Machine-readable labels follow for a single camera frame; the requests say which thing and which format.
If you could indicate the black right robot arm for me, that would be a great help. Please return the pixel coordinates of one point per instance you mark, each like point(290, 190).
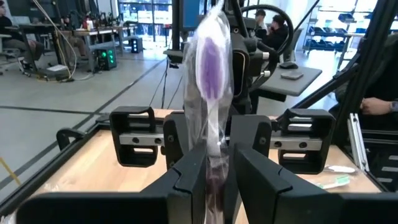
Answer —
point(253, 46)

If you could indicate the black box green lights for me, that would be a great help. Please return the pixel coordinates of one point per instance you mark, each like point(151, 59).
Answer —
point(105, 60)

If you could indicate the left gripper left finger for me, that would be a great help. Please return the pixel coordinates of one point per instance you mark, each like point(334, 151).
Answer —
point(124, 208)

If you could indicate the grey desk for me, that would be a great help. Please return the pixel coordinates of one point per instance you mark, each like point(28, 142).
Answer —
point(295, 85)

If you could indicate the black stand post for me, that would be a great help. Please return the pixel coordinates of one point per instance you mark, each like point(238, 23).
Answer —
point(176, 25)

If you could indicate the blue panel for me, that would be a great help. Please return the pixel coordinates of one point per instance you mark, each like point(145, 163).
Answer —
point(192, 15)

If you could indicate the person's hand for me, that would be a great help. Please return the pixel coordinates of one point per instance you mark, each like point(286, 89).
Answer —
point(374, 105)

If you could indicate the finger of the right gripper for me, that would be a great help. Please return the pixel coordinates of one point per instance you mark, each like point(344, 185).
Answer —
point(248, 130)
point(175, 137)

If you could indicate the black computer mouse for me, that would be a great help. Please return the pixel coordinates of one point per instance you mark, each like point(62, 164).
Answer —
point(288, 65)

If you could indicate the green and white toothbrush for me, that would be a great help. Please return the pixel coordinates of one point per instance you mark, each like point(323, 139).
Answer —
point(335, 182)

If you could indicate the cluttered workbench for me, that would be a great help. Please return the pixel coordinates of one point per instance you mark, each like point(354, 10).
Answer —
point(93, 32)

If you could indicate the purple and white toothbrush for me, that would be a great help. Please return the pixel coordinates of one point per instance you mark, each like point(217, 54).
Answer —
point(211, 71)

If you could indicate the silver metal bracket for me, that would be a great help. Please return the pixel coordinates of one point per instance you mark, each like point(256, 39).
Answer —
point(357, 143)

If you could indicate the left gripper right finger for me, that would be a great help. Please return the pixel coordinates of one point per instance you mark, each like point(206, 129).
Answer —
point(295, 208)

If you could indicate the small black box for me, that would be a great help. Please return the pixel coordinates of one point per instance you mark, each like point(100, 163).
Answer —
point(136, 45)

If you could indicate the grey flat pad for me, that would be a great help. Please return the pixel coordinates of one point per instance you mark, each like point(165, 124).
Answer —
point(292, 75)

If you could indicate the person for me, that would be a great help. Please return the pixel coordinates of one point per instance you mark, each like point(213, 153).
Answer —
point(385, 77)
point(260, 18)
point(278, 34)
point(6, 28)

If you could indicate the wristwatch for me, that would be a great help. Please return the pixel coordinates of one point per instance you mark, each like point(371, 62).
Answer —
point(394, 106)

